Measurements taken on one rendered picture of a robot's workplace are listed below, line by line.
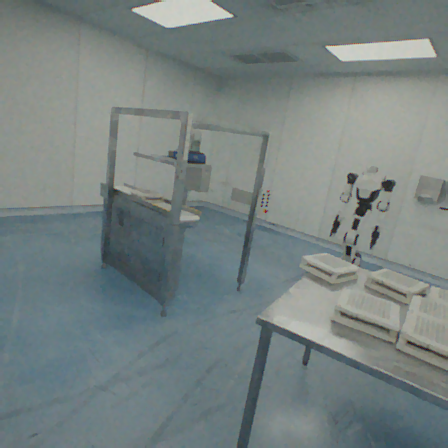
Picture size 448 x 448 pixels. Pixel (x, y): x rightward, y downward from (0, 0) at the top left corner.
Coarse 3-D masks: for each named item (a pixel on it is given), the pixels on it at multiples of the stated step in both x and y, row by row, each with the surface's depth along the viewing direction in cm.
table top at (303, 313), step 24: (312, 288) 163; (336, 288) 168; (360, 288) 173; (264, 312) 131; (288, 312) 134; (312, 312) 137; (288, 336) 121; (312, 336) 118; (336, 336) 121; (360, 336) 124; (360, 360) 108; (384, 360) 110; (408, 360) 113; (408, 384) 101; (432, 384) 102
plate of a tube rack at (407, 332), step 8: (408, 312) 135; (408, 320) 127; (432, 320) 131; (408, 328) 121; (424, 328) 123; (440, 328) 125; (408, 336) 116; (416, 336) 116; (424, 344) 113; (432, 344) 112; (440, 344) 113; (440, 352) 110
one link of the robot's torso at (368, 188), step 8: (360, 176) 378; (368, 176) 375; (360, 184) 377; (368, 184) 371; (376, 184) 366; (360, 192) 378; (368, 192) 372; (376, 192) 372; (360, 200) 384; (368, 200) 375
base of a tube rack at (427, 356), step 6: (408, 342) 120; (396, 348) 119; (402, 348) 117; (408, 348) 116; (414, 348) 116; (420, 348) 117; (414, 354) 115; (420, 354) 114; (426, 354) 114; (432, 354) 114; (426, 360) 113; (432, 360) 112; (438, 360) 111; (444, 360) 112; (444, 366) 110
